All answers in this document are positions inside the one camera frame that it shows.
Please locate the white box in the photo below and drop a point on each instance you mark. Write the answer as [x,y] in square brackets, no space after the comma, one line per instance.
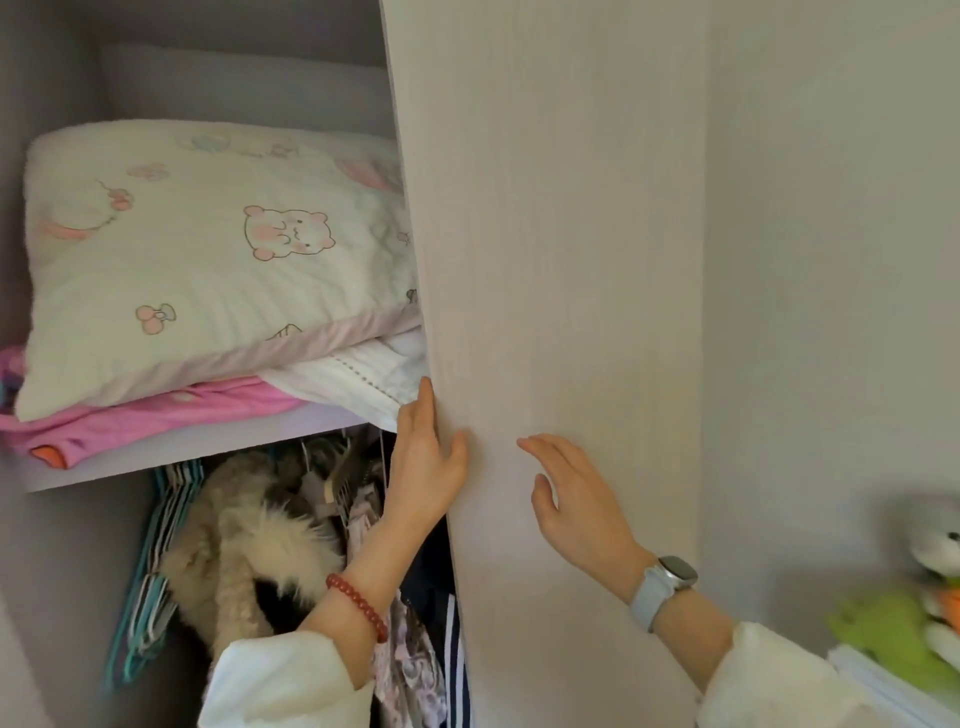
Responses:
[885,694]

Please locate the floral patterned garment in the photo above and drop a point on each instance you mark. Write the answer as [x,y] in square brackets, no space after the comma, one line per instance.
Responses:
[409,660]

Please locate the person's left forearm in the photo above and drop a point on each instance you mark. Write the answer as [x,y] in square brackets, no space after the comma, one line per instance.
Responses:
[315,660]

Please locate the beige fur coat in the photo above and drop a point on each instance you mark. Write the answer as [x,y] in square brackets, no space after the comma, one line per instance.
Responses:
[240,540]

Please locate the person's right hand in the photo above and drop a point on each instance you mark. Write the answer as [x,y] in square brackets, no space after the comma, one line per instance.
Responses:
[585,517]

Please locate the cream bear print pillow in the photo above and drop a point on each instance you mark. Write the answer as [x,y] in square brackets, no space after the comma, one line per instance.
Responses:
[187,270]

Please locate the bunch of teal clothes hangers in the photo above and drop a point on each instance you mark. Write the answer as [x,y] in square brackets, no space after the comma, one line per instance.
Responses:
[161,547]

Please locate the navy garment with white stripes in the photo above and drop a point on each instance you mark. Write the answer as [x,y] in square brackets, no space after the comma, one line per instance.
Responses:
[450,637]

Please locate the person's right forearm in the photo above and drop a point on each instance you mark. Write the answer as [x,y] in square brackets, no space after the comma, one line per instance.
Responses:
[750,675]

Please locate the person's left thumb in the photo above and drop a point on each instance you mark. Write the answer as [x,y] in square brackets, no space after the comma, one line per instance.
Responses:
[457,454]

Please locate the grey white plush toy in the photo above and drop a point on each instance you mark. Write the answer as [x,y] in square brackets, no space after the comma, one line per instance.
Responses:
[934,544]

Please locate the grey band smartwatch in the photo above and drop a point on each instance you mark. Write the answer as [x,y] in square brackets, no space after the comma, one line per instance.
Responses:
[660,589]

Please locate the person's right thumb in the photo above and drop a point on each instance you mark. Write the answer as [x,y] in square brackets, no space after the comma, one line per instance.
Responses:
[543,496]

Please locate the bunch of grey metal hangers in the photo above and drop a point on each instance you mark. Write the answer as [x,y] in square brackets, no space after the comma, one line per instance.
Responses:
[337,472]

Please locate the grey wardrobe with shelf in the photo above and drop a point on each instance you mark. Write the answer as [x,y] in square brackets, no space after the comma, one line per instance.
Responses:
[187,444]

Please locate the green plush toy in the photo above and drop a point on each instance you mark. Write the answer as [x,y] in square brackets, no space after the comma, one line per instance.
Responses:
[885,630]

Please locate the pink folded blanket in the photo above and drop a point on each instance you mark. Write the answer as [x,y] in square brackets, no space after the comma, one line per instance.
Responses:
[150,420]

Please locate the person's left hand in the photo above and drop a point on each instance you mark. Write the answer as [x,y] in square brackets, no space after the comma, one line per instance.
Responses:
[416,480]

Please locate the white folded cloth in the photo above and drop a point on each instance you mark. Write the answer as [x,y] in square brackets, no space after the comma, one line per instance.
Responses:
[345,379]

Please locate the light wood wardrobe door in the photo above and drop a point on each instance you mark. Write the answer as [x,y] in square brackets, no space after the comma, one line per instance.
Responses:
[562,247]

